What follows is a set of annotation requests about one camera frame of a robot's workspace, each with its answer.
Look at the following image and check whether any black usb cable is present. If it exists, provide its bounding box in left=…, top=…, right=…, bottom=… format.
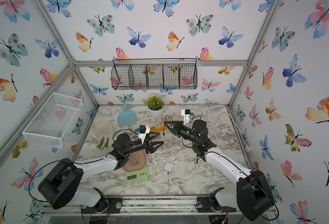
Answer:
left=163, top=114, right=174, bottom=135

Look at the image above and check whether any white usb charger adapter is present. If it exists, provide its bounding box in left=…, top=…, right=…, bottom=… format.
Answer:
left=164, top=162, right=174, bottom=174

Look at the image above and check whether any white mesh wall basket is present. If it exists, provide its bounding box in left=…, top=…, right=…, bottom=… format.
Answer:
left=22, top=92, right=83, bottom=148

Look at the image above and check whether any white power strip cord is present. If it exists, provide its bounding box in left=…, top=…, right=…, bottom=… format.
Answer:
left=212, top=112, right=250, bottom=153

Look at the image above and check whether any black wire wall basket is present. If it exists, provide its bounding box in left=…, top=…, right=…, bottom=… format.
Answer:
left=110, top=58, right=198, bottom=90

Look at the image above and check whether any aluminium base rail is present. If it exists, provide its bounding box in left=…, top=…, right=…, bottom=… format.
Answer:
left=39, top=195, right=277, bottom=216

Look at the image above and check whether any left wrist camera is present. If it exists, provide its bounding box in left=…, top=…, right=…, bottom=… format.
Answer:
left=136, top=125, right=150, bottom=144

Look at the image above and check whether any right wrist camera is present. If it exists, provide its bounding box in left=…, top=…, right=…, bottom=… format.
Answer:
left=181, top=109, right=194, bottom=125

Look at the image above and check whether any orange power strip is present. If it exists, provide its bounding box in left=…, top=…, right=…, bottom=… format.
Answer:
left=150, top=122, right=167, bottom=133

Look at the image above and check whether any green electronic scale pink tray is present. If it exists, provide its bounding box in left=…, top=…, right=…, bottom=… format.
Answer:
left=123, top=149, right=148, bottom=184

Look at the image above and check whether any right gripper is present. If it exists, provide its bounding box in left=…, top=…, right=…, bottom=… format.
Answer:
left=165, top=121, right=201, bottom=147

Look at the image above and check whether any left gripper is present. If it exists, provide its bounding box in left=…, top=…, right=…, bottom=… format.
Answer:
left=123, top=132, right=163, bottom=157

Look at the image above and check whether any beige cloth glove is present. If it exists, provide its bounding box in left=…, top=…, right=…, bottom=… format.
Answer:
left=94, top=121, right=114, bottom=145

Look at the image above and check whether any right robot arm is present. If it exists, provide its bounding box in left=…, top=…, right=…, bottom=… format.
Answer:
left=164, top=120, right=275, bottom=221

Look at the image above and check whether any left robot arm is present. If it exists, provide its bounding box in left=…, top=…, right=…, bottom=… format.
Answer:
left=38, top=132, right=164, bottom=214

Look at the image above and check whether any potted plant white pot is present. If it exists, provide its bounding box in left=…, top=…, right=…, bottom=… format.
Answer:
left=144, top=93, right=166, bottom=119

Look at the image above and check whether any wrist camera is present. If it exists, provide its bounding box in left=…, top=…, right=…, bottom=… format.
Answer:
left=136, top=125, right=150, bottom=144
left=181, top=109, right=194, bottom=125

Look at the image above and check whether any blue plastic dustpan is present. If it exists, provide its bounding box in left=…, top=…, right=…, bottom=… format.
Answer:
left=117, top=103, right=137, bottom=127

